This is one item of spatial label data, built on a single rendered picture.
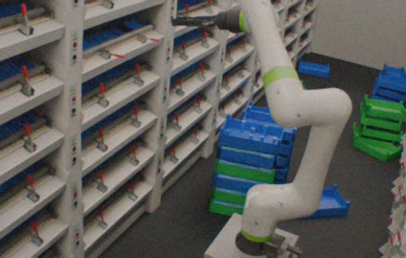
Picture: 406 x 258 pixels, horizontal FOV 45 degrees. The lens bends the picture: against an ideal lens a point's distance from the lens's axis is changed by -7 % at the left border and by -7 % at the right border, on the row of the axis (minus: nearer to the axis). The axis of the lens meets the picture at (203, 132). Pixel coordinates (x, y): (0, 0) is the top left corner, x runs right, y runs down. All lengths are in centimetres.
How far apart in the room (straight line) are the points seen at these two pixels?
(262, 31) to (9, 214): 102
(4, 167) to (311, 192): 103
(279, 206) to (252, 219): 11
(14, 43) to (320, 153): 102
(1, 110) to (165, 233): 129
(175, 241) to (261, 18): 122
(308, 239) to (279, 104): 123
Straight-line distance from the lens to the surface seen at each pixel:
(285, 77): 161
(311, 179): 181
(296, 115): 157
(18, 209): 175
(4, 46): 146
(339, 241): 272
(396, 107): 394
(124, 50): 203
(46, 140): 175
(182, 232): 258
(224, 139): 253
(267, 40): 169
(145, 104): 240
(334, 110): 164
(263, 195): 181
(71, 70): 174
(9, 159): 164
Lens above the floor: 155
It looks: 26 degrees down
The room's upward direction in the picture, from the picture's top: 7 degrees clockwise
